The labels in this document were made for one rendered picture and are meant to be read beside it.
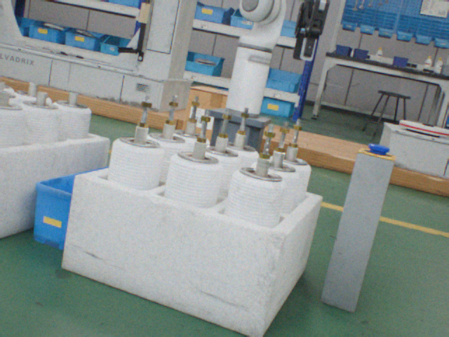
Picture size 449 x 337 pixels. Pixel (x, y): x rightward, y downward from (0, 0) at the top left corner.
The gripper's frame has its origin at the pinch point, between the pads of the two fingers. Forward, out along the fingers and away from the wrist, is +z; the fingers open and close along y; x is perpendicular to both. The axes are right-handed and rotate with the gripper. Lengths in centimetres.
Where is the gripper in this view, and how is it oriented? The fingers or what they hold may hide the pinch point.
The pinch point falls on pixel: (302, 53)
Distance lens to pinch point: 101.9
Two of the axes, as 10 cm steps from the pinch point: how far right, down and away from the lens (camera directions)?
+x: 9.8, 1.8, 1.1
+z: -2.0, 9.6, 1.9
